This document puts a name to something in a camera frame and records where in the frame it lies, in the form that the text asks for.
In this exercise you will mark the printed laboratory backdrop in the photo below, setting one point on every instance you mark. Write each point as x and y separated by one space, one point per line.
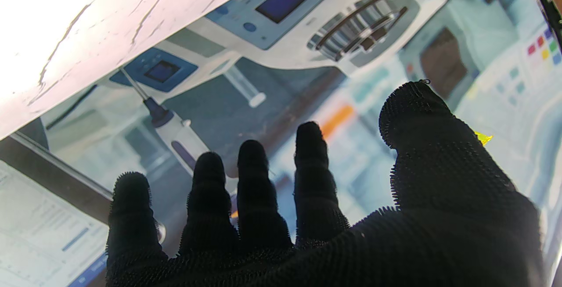
307 80

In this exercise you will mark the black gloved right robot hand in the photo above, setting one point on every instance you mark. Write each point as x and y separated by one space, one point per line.
395 243

